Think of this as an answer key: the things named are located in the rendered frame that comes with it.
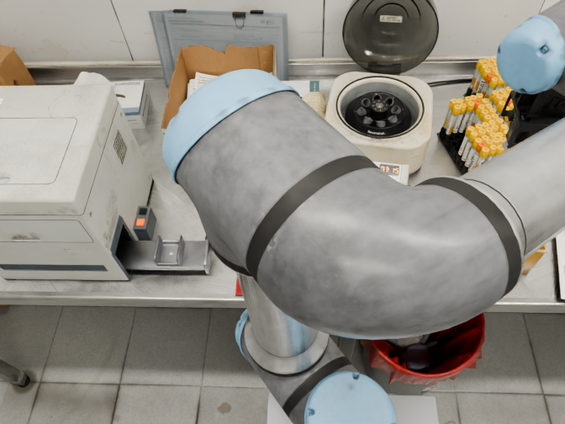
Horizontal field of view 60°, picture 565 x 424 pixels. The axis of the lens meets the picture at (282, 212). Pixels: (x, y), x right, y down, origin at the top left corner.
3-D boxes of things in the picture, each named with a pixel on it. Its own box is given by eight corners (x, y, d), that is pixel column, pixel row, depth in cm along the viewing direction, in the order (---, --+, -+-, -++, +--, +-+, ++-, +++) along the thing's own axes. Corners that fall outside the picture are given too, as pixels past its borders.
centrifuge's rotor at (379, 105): (340, 146, 113) (341, 124, 107) (347, 100, 122) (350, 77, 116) (407, 154, 111) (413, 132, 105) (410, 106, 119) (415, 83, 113)
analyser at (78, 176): (2, 280, 104) (-95, 199, 79) (41, 178, 119) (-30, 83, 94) (143, 282, 102) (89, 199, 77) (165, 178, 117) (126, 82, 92)
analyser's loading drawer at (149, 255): (112, 272, 102) (102, 260, 97) (118, 245, 105) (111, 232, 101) (208, 273, 100) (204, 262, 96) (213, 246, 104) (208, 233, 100)
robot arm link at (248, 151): (289, 427, 72) (244, 235, 27) (234, 348, 79) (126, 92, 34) (351, 377, 75) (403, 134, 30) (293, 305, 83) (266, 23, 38)
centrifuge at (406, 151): (315, 188, 114) (316, 153, 103) (333, 99, 130) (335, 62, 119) (420, 201, 110) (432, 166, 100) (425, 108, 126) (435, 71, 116)
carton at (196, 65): (173, 172, 118) (157, 129, 106) (190, 91, 134) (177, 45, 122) (275, 172, 117) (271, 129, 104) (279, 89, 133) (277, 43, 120)
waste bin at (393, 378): (346, 410, 168) (357, 375, 131) (343, 310, 189) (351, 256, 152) (458, 413, 166) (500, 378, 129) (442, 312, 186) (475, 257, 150)
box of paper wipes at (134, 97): (60, 133, 127) (38, 97, 117) (69, 102, 134) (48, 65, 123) (145, 128, 127) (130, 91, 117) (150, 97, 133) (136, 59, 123)
